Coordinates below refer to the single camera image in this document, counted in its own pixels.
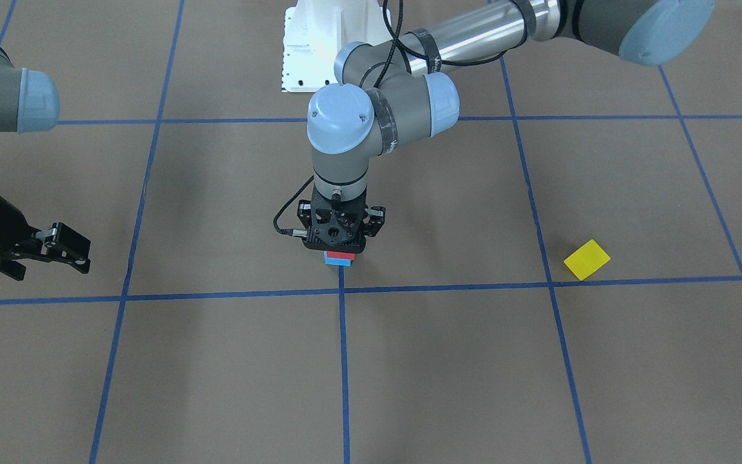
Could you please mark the yellow foam block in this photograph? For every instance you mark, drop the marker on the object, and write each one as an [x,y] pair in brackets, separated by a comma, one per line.
[586,260]

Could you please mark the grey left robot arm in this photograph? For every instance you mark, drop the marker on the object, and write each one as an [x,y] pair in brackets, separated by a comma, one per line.
[400,91]

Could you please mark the blue foam block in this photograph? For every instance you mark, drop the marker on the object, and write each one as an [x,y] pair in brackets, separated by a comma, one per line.
[340,262]

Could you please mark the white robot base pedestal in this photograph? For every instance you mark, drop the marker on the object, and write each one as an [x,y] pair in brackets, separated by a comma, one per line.
[315,32]

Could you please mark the red foam block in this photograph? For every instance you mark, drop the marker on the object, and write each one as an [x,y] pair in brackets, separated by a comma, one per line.
[336,255]

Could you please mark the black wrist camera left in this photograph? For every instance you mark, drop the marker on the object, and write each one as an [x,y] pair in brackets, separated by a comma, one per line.
[332,237]

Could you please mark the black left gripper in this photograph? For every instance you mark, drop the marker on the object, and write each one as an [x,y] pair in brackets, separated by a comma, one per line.
[376,219]

